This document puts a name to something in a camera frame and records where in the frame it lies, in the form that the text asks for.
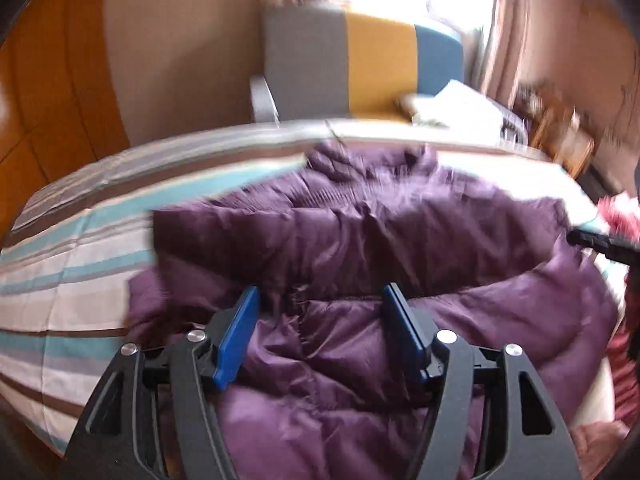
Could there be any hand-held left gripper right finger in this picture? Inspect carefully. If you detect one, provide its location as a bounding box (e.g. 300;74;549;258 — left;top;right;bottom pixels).
382;282;583;480

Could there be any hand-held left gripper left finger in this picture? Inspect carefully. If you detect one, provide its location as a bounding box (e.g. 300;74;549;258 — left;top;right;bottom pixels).
62;286;262;480

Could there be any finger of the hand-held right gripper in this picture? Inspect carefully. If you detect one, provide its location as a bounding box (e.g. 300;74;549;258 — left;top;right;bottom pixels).
567;227;640;266

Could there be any purple down jacket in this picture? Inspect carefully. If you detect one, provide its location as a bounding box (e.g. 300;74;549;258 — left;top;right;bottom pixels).
127;140;621;480

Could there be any pink quilt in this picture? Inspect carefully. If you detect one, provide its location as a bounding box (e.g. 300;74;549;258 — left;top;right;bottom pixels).
570;192;640;479

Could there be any rattan chair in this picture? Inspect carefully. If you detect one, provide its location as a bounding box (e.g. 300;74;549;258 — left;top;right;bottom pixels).
530;104;597;177

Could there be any striped bed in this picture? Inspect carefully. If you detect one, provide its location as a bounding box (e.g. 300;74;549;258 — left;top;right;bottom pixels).
0;119;621;461

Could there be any white deer print pillow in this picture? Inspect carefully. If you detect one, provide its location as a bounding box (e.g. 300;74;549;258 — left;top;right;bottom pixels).
400;79;506;129

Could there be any grey yellow blue sofa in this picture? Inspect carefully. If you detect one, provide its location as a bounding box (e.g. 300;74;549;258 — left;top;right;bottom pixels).
249;2;525;145

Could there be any wooden wardrobe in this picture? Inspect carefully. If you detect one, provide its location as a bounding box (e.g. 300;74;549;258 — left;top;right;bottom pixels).
0;0;132;251

